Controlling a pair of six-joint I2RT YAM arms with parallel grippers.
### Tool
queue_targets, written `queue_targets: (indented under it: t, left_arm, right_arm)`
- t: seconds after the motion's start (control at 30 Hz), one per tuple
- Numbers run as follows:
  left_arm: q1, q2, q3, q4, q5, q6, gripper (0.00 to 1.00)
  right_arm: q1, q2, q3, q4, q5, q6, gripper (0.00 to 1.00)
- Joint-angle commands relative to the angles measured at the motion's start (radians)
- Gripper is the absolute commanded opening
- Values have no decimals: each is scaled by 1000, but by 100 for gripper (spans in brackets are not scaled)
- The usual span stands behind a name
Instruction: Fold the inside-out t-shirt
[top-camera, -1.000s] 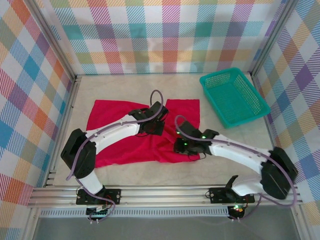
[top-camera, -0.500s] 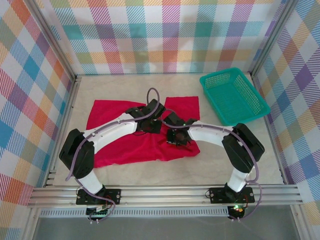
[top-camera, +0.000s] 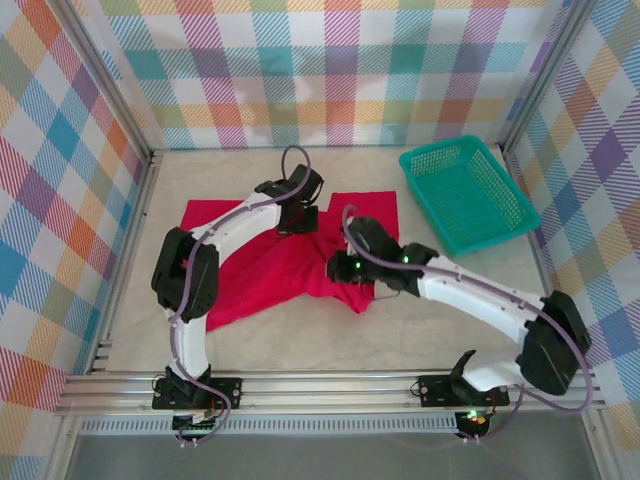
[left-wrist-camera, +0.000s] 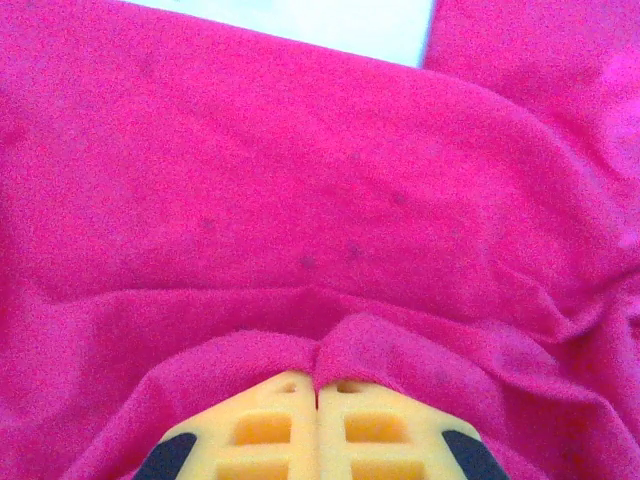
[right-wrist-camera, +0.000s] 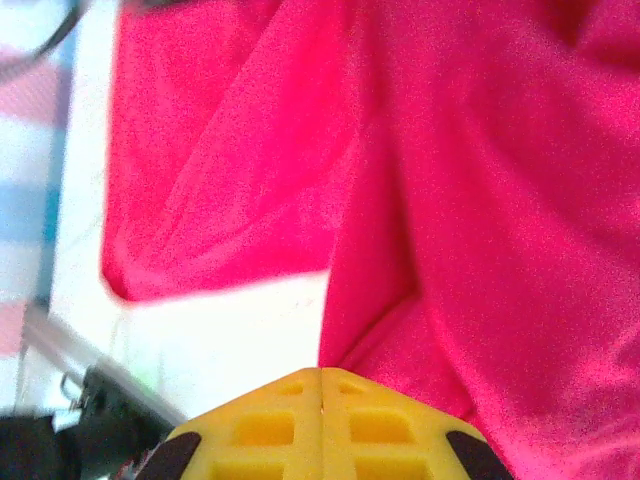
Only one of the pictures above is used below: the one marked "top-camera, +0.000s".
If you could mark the red t-shirt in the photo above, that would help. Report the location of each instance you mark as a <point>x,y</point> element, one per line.
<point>280,270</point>

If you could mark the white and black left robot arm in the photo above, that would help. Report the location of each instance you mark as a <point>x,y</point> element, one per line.
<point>185,270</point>

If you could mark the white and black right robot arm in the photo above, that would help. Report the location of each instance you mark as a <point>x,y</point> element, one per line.
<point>550,350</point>

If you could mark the teal plastic mesh basket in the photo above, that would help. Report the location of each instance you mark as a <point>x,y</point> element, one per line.
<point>465,200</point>

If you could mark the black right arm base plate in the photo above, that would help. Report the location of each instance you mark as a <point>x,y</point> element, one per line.
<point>435,392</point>

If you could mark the long aluminium mounting rail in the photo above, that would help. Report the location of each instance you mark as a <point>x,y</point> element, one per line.
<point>325,390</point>

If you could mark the aluminium table side rail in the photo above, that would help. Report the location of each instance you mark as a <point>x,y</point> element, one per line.
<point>136,225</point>
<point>539,250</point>

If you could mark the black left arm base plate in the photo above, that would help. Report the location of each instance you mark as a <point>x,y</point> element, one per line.
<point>225,392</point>

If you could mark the aluminium frame post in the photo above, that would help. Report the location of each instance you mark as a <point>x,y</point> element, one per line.
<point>107,80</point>
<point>545,75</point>

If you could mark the aluminium frame leg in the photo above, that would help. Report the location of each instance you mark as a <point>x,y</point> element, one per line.
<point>60,450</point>
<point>600,450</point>

